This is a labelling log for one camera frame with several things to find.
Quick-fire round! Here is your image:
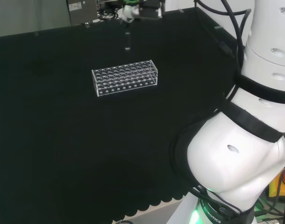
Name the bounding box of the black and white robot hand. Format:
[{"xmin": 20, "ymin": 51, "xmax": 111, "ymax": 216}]
[{"xmin": 118, "ymin": 3, "xmax": 140, "ymax": 29}]

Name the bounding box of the clear glass test tube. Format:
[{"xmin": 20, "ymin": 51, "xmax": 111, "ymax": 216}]
[{"xmin": 124, "ymin": 23, "xmax": 131, "ymax": 51}]

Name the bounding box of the clear plastic test tube rack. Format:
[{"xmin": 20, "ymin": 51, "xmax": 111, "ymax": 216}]
[{"xmin": 91, "ymin": 60, "xmax": 158, "ymax": 98}]

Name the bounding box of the grey metal cabinet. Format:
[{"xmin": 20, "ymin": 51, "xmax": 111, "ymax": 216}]
[{"xmin": 66, "ymin": 0, "xmax": 98, "ymax": 26}]

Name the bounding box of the black bench cloth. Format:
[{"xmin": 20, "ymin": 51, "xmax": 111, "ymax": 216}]
[{"xmin": 0, "ymin": 6, "xmax": 249, "ymax": 224}]

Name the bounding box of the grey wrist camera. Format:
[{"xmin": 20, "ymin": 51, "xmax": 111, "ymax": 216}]
[{"xmin": 139, "ymin": 0, "xmax": 163, "ymax": 19}]

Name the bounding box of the black cable with connector block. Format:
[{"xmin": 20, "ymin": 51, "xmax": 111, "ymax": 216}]
[{"xmin": 193, "ymin": 0, "xmax": 236, "ymax": 58}]

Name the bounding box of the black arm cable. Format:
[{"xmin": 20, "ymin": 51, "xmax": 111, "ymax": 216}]
[{"xmin": 221, "ymin": 0, "xmax": 253, "ymax": 70}]

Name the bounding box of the black cable bundle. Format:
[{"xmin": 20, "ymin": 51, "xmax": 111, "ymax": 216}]
[{"xmin": 256, "ymin": 177, "xmax": 285, "ymax": 224}]

